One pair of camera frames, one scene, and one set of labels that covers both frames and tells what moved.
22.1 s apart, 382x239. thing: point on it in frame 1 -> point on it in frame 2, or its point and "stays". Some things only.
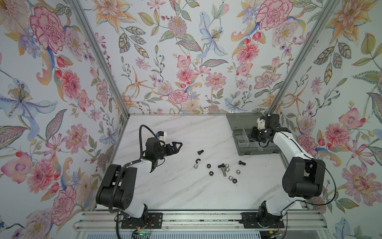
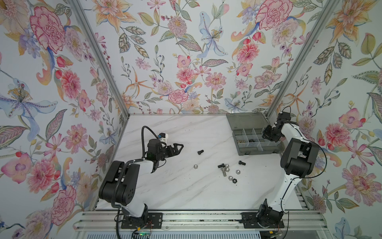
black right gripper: [252, 134] -> [266, 133]
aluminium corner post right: [326, 15] stays
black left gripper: [173, 150] stays
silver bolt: [224, 173] stays
